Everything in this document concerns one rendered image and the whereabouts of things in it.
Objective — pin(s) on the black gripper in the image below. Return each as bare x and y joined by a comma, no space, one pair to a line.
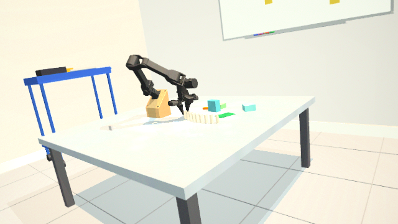
178,102

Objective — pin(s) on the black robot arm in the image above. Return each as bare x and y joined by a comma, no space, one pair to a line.
172,76

